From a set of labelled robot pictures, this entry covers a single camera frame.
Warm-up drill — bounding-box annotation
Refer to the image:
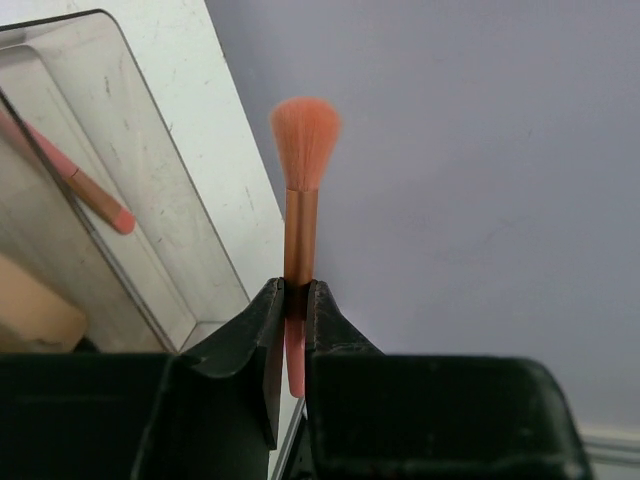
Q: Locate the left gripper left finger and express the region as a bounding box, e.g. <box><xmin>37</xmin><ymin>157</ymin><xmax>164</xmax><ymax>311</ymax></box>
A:
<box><xmin>1</xmin><ymin>278</ymin><xmax>284</xmax><ymax>479</ymax></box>

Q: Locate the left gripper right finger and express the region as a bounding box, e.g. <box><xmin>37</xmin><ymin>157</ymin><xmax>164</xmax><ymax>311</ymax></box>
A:
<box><xmin>306</xmin><ymin>281</ymin><xmax>594</xmax><ymax>479</ymax></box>

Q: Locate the clear acrylic drawer organizer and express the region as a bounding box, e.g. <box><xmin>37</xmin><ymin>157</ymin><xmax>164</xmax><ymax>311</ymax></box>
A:
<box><xmin>1</xmin><ymin>10</ymin><xmax>248</xmax><ymax>352</ymax></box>

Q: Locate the pink lip pencil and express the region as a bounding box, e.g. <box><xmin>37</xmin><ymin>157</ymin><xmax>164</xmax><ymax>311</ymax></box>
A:
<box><xmin>1</xmin><ymin>113</ymin><xmax>136</xmax><ymax>235</ymax></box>

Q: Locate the foundation bottle black cap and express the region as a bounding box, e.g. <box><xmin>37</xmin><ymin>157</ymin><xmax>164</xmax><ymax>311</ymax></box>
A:
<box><xmin>1</xmin><ymin>255</ymin><xmax>88</xmax><ymax>353</ymax></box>

